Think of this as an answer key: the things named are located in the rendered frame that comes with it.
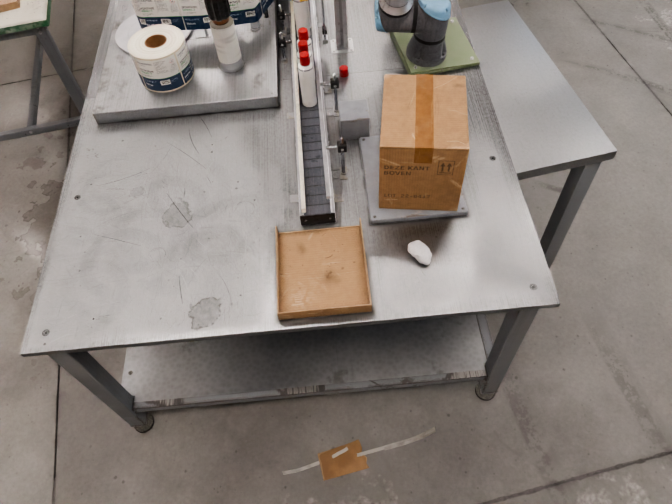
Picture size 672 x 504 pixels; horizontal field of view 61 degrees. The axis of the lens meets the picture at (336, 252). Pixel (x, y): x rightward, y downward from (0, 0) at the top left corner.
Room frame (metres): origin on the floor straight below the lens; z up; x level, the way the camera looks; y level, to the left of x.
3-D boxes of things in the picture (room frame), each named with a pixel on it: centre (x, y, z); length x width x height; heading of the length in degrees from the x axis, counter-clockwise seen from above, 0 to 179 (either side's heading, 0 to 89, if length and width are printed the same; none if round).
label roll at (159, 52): (1.79, 0.56, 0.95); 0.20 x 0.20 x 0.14
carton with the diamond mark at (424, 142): (1.21, -0.29, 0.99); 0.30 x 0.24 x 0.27; 170
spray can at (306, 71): (1.56, 0.04, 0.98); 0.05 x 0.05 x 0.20
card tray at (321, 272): (0.89, 0.05, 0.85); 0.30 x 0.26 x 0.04; 0
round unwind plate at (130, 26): (2.06, 0.64, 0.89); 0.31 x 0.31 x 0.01
